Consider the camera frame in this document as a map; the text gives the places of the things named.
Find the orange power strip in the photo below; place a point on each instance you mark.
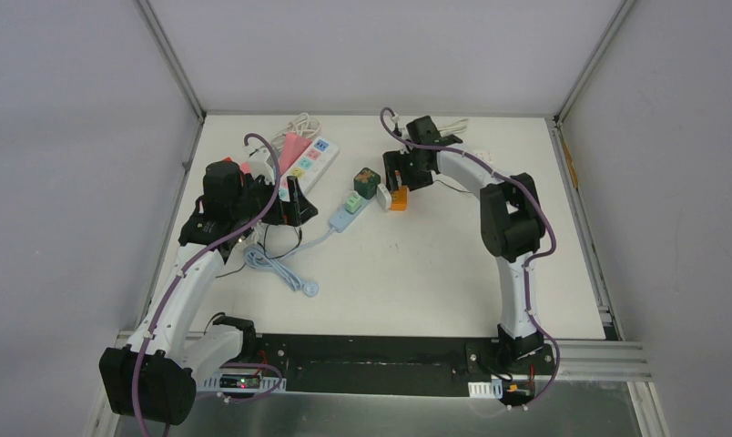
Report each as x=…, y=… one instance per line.
x=399, y=199

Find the light blue power strip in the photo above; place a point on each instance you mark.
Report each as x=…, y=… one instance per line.
x=339, y=221

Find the pink wedge power strip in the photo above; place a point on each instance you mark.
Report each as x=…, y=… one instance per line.
x=293, y=145

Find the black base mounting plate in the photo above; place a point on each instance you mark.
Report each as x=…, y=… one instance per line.
x=375, y=365

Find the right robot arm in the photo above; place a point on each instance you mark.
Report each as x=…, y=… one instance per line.
x=512, y=223

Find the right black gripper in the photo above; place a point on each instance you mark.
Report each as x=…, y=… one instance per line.
x=394, y=160

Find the small white cube adapter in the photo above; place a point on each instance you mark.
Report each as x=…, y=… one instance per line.
x=383, y=196

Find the light green plug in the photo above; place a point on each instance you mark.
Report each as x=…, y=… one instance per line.
x=353, y=202

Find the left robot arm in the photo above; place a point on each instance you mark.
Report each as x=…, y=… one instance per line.
x=156, y=374

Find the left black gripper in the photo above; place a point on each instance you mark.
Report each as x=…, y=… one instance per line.
x=275, y=201

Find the white tiger cube adapter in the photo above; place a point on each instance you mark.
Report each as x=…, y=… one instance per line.
x=484, y=155

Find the white multicolour power strip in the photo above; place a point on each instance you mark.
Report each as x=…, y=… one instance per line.
x=310, y=166

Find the dark green cube adapter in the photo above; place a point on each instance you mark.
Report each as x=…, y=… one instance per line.
x=365, y=183

